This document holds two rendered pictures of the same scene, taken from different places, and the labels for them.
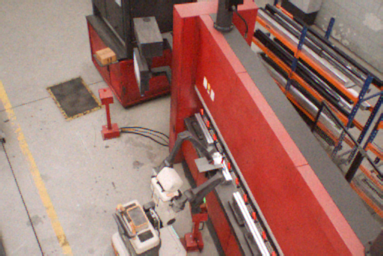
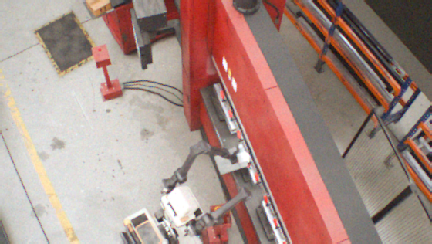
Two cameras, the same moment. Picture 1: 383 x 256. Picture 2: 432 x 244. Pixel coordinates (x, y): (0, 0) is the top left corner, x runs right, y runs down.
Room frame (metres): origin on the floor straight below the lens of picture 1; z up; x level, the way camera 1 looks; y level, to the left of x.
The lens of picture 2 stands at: (1.23, -0.02, 4.93)
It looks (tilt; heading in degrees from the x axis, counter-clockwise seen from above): 62 degrees down; 358
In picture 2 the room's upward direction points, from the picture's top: 5 degrees clockwise
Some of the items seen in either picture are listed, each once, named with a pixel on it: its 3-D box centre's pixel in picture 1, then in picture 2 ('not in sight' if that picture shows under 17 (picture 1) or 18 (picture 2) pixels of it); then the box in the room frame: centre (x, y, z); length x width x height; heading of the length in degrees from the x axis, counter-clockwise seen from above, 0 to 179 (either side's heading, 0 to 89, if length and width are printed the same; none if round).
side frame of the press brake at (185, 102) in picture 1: (206, 90); (227, 53); (3.94, -0.17, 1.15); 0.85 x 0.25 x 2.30; 112
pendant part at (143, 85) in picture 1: (141, 70); (142, 38); (3.87, 0.62, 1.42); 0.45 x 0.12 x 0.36; 18
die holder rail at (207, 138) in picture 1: (203, 129); (224, 107); (3.48, -0.16, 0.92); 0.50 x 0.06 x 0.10; 22
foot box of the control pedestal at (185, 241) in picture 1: (191, 242); (214, 235); (2.48, -0.14, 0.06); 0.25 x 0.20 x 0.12; 103
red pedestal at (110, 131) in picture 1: (108, 113); (106, 72); (4.13, 1.15, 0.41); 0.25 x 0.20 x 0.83; 112
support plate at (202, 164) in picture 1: (208, 163); (231, 160); (2.91, -0.23, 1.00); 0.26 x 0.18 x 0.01; 112
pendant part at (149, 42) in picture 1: (148, 60); (149, 25); (3.95, 0.55, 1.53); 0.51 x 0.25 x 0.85; 18
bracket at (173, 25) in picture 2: (164, 78); (172, 38); (4.07, 0.37, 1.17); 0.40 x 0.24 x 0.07; 22
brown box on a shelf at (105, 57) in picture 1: (105, 55); (97, 2); (4.62, 1.23, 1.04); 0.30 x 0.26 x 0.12; 34
